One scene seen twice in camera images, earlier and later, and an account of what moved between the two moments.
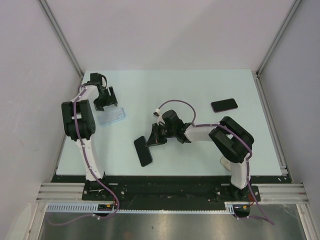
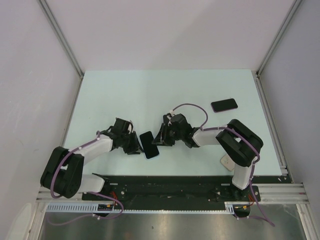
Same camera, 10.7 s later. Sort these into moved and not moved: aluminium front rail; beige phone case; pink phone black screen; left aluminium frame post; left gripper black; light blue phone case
Moved: left gripper black; beige phone case; light blue phone case
Not moved: left aluminium frame post; aluminium front rail; pink phone black screen
